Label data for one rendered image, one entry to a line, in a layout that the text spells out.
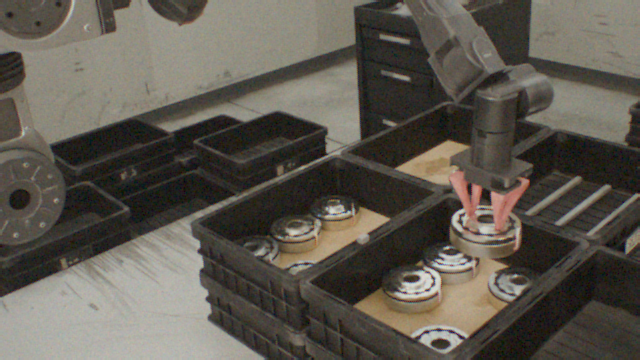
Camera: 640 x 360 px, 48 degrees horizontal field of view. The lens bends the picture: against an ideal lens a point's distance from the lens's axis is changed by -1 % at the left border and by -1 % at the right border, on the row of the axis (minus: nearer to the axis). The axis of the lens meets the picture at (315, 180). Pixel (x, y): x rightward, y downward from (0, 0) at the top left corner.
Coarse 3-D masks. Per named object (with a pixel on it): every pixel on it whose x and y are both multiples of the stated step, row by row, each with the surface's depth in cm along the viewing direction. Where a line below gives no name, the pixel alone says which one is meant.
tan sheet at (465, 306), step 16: (480, 272) 132; (448, 288) 129; (464, 288) 128; (480, 288) 128; (368, 304) 126; (384, 304) 126; (448, 304) 125; (464, 304) 124; (480, 304) 124; (384, 320) 122; (400, 320) 122; (416, 320) 121; (432, 320) 121; (448, 320) 121; (464, 320) 120; (480, 320) 120
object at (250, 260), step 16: (352, 160) 156; (288, 176) 151; (400, 176) 147; (256, 192) 146; (432, 192) 141; (224, 208) 141; (416, 208) 135; (192, 224) 136; (384, 224) 131; (208, 240) 132; (224, 240) 130; (240, 256) 126; (256, 256) 124; (336, 256) 122; (256, 272) 124; (272, 272) 120; (288, 272) 119; (304, 272) 119; (288, 288) 118
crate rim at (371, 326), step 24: (408, 216) 133; (576, 240) 121; (336, 264) 120; (312, 288) 114; (528, 288) 110; (336, 312) 111; (360, 312) 108; (504, 312) 105; (384, 336) 104; (408, 336) 102; (480, 336) 101
